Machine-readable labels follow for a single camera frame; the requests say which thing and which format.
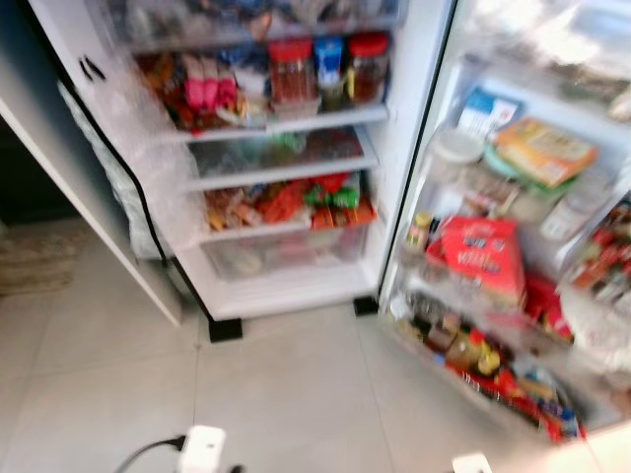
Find brown snack packet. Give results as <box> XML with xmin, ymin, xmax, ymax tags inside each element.
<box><xmin>204</xmin><ymin>187</ymin><xmax>262</xmax><ymax>233</ymax></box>

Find fridge with white sides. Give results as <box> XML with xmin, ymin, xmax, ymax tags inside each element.
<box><xmin>0</xmin><ymin>0</ymin><xmax>459</xmax><ymax>344</ymax></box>

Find yellow oil bottle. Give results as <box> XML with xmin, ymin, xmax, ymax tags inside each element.
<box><xmin>444</xmin><ymin>330</ymin><xmax>502</xmax><ymax>377</ymax></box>

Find white-edged glass fridge shelf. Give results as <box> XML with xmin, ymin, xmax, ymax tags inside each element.
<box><xmin>182</xmin><ymin>126</ymin><xmax>382</xmax><ymax>192</ymax></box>
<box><xmin>163</xmin><ymin>101</ymin><xmax>391</xmax><ymax>145</ymax></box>

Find blue-lid jar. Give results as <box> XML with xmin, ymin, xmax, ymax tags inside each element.
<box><xmin>314</xmin><ymin>37</ymin><xmax>346</xmax><ymax>107</ymax></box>

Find white food packet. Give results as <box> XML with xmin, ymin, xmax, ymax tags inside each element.
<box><xmin>237</xmin><ymin>69</ymin><xmax>272</xmax><ymax>124</ymax></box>

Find orange-brown food bag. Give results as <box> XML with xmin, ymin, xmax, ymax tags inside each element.
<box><xmin>136</xmin><ymin>51</ymin><xmax>188</xmax><ymax>124</ymax></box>

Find clear fridge drawer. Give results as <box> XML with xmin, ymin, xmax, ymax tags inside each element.
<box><xmin>104</xmin><ymin>0</ymin><xmax>407</xmax><ymax>50</ymax></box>

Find white-lid round container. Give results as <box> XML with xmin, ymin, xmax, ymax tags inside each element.
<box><xmin>434</xmin><ymin>126</ymin><xmax>486</xmax><ymax>170</ymax></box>

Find light green bowl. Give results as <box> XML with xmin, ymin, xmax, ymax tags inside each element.
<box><xmin>483</xmin><ymin>138</ymin><xmax>553</xmax><ymax>193</ymax></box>

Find orange food packet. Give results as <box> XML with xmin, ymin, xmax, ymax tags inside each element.
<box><xmin>258</xmin><ymin>182</ymin><xmax>315</xmax><ymax>226</ymax></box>

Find red cardboard box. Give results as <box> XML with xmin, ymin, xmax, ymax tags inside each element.
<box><xmin>427</xmin><ymin>215</ymin><xmax>528</xmax><ymax>306</ymax></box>

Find small yellow-lid jar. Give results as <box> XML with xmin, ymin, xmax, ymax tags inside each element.
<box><xmin>406</xmin><ymin>212</ymin><xmax>435</xmax><ymax>252</ymax></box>

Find clear crisper drawer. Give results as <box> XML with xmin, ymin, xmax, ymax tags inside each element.
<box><xmin>202</xmin><ymin>222</ymin><xmax>372</xmax><ymax>283</ymax></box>

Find crumpled white plastic bag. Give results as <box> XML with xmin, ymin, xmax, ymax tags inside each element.
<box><xmin>61</xmin><ymin>84</ymin><xmax>164</xmax><ymax>259</ymax></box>

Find white plastic food bag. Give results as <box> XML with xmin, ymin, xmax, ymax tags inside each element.
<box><xmin>557</xmin><ymin>286</ymin><xmax>631</xmax><ymax>371</ymax></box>

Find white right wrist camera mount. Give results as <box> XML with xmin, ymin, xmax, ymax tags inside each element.
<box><xmin>452</xmin><ymin>452</ymin><xmax>494</xmax><ymax>473</ymax></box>

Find yellow-orange cardboard box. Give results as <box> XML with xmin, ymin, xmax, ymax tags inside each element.
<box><xmin>493</xmin><ymin>118</ymin><xmax>600</xmax><ymax>188</ymax></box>

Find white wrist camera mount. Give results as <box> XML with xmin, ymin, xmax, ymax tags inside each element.
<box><xmin>452</xmin><ymin>452</ymin><xmax>494</xmax><ymax>473</ymax></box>
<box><xmin>177</xmin><ymin>424</ymin><xmax>228</xmax><ymax>473</ymax></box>

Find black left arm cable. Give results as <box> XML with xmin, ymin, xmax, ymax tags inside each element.
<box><xmin>113</xmin><ymin>434</ymin><xmax>190</xmax><ymax>473</ymax></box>

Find red-capped sauce bottles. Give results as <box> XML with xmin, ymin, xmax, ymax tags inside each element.
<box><xmin>567</xmin><ymin>202</ymin><xmax>631</xmax><ymax>306</ymax></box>

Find blue and white carton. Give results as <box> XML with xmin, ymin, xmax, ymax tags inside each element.
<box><xmin>458</xmin><ymin>87</ymin><xmax>524</xmax><ymax>139</ymax></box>

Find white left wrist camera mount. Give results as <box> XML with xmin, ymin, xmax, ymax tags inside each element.
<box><xmin>177</xmin><ymin>424</ymin><xmax>228</xmax><ymax>473</ymax></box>

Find pink snack packet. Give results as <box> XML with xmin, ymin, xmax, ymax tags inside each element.
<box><xmin>184</xmin><ymin>54</ymin><xmax>208</xmax><ymax>111</ymax></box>
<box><xmin>221</xmin><ymin>69</ymin><xmax>241</xmax><ymax>107</ymax></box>
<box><xmin>204</xmin><ymin>56</ymin><xmax>224</xmax><ymax>109</ymax></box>

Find clear plastic container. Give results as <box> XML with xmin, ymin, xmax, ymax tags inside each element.
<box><xmin>540</xmin><ymin>179</ymin><xmax>604</xmax><ymax>243</ymax></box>

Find green and red packet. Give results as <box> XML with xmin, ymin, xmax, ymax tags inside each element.
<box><xmin>306</xmin><ymin>175</ymin><xmax>378</xmax><ymax>230</ymax></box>

